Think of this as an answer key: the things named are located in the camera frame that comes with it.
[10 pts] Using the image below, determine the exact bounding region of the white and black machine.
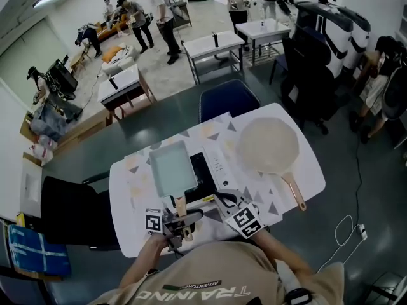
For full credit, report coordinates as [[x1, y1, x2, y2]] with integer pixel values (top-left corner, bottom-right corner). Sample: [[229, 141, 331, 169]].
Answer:
[[336, 6, 372, 71], [294, 1, 354, 76]]

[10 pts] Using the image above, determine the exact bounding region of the rectangular blue frying pan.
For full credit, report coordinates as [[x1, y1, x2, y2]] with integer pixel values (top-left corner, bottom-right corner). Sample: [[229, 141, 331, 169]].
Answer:
[[148, 139, 200, 243]]

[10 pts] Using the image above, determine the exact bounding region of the person's right forearm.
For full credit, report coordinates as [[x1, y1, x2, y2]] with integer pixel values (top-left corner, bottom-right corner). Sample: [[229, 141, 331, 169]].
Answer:
[[250, 226, 316, 278]]

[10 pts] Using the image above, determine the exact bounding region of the person's left forearm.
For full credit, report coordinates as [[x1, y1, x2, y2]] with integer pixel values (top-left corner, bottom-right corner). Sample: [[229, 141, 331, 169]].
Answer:
[[118, 238, 168, 289]]

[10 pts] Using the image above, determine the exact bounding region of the triangle patterned table mat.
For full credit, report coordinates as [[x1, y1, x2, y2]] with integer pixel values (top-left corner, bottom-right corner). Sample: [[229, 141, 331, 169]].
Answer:
[[123, 112, 284, 235]]

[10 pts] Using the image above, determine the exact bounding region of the black cable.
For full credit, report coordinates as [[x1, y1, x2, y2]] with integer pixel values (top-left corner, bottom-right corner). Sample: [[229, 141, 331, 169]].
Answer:
[[353, 140, 366, 226]]

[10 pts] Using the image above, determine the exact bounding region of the white cable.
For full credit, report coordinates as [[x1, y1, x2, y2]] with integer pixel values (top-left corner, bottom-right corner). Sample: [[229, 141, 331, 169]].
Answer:
[[316, 214, 363, 275]]

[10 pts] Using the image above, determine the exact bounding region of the round cream pan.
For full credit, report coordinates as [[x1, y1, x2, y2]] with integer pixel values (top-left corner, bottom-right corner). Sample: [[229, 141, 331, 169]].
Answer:
[[236, 116, 308, 212]]

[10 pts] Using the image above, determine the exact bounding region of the white plastic bag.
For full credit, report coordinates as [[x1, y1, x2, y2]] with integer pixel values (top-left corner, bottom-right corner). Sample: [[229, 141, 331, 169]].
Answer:
[[29, 134, 59, 166]]

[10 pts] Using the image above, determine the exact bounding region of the black office chair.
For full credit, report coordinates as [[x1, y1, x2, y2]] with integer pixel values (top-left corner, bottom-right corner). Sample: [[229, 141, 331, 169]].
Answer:
[[280, 36, 339, 137]]

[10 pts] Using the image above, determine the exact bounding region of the black and white stove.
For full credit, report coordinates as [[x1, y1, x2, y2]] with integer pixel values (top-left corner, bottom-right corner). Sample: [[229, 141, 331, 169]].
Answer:
[[173, 144, 240, 207]]

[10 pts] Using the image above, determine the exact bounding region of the grey bag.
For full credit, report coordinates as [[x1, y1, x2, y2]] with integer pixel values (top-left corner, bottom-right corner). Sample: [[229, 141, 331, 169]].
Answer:
[[29, 102, 68, 142]]

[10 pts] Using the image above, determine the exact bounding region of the black cart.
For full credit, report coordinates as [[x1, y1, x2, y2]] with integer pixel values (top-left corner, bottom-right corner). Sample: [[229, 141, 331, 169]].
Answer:
[[45, 55, 79, 95]]

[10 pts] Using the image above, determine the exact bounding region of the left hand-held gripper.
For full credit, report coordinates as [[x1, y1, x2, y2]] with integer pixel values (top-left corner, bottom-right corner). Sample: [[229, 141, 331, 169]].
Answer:
[[145, 207, 205, 252]]

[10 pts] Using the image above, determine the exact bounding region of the person's left hand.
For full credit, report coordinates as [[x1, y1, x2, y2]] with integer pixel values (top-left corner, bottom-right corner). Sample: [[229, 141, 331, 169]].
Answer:
[[146, 233, 174, 252]]

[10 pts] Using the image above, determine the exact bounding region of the orange cushion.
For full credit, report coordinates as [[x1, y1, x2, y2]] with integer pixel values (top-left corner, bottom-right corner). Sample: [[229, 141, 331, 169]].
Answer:
[[101, 45, 123, 64]]

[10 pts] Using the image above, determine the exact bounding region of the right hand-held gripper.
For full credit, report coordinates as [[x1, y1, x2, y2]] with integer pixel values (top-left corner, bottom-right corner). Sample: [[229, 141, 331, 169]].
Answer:
[[213, 188, 265, 240]]

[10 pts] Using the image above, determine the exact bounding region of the person's beige t-shirt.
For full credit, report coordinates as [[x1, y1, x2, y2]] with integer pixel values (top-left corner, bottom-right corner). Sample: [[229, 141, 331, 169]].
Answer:
[[88, 240, 347, 305]]

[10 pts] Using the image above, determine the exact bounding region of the white sofa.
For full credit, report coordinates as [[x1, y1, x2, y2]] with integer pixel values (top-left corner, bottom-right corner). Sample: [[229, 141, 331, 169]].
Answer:
[[100, 42, 141, 76]]

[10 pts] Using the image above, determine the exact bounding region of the white sink wooden table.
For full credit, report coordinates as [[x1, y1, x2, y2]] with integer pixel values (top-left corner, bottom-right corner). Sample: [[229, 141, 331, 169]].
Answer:
[[96, 64, 158, 122]]

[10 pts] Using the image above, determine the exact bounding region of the metal frame chair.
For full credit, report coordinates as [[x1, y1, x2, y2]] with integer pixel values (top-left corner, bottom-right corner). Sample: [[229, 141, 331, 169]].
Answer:
[[364, 271, 407, 305]]

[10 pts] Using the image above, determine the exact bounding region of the dark blue chair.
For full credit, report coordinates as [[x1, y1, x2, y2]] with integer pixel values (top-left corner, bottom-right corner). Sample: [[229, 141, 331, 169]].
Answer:
[[198, 78, 262, 124]]

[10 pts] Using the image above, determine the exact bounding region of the blue bag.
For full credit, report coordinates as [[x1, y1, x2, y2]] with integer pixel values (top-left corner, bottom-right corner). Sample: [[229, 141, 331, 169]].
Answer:
[[6, 223, 72, 278]]

